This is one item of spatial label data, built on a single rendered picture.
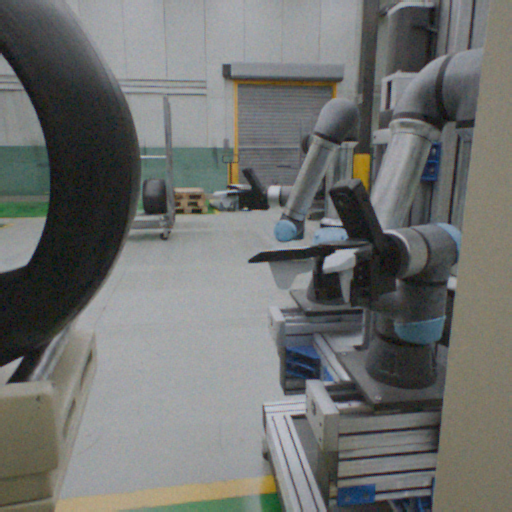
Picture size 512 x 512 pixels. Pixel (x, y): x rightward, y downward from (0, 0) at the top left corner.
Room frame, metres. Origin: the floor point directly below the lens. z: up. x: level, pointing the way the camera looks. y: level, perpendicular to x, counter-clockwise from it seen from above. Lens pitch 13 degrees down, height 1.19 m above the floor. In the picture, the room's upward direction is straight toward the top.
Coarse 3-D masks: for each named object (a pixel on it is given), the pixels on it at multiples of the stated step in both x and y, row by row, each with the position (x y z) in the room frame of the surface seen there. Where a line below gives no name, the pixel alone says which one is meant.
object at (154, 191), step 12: (168, 108) 6.38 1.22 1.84; (168, 120) 5.85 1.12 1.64; (168, 132) 5.82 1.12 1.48; (168, 144) 5.83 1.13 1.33; (144, 156) 5.92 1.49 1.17; (156, 156) 5.94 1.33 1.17; (168, 156) 5.81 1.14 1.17; (168, 168) 5.81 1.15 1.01; (144, 180) 6.00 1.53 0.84; (156, 180) 5.96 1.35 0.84; (168, 180) 5.81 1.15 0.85; (144, 192) 5.79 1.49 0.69; (156, 192) 5.80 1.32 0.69; (168, 192) 5.81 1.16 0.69; (144, 204) 5.79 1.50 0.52; (156, 204) 5.79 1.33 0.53; (168, 204) 5.81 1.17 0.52; (168, 216) 6.39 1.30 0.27; (132, 228) 5.76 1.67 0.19; (144, 228) 5.77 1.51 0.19; (156, 228) 5.79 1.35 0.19; (168, 228) 5.82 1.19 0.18
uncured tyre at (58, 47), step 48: (0, 0) 0.48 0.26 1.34; (48, 0) 0.52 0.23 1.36; (0, 48) 0.47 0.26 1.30; (48, 48) 0.49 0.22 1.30; (96, 48) 0.55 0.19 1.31; (48, 96) 0.48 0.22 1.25; (96, 96) 0.52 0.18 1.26; (48, 144) 0.48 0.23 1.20; (96, 144) 0.50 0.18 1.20; (96, 192) 0.50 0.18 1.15; (48, 240) 0.48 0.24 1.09; (96, 240) 0.51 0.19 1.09; (0, 288) 0.72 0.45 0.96; (48, 288) 0.48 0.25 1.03; (96, 288) 0.53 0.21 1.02; (0, 336) 0.47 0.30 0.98; (48, 336) 0.51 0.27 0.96
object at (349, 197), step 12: (348, 180) 0.57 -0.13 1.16; (360, 180) 0.56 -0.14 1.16; (336, 192) 0.57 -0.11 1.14; (348, 192) 0.56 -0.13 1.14; (360, 192) 0.56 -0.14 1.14; (336, 204) 0.58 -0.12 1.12; (348, 204) 0.56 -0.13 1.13; (360, 204) 0.56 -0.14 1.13; (348, 216) 0.58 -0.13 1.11; (360, 216) 0.56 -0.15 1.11; (372, 216) 0.57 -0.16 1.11; (348, 228) 0.59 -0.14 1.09; (360, 228) 0.57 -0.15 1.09; (372, 228) 0.56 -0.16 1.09; (372, 240) 0.56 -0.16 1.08; (384, 240) 0.57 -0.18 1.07
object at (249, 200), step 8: (248, 192) 1.54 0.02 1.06; (264, 192) 1.52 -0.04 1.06; (240, 200) 1.56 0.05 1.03; (248, 200) 1.54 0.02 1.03; (256, 200) 1.55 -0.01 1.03; (264, 200) 1.52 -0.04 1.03; (240, 208) 1.55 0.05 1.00; (248, 208) 1.54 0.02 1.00; (256, 208) 1.55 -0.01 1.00; (264, 208) 1.54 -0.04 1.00
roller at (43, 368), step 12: (72, 324) 0.68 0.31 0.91; (60, 336) 0.61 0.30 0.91; (48, 348) 0.56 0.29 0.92; (60, 348) 0.59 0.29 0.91; (24, 360) 0.52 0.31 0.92; (36, 360) 0.52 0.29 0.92; (48, 360) 0.53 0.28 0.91; (24, 372) 0.48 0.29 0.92; (36, 372) 0.49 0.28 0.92; (48, 372) 0.52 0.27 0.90
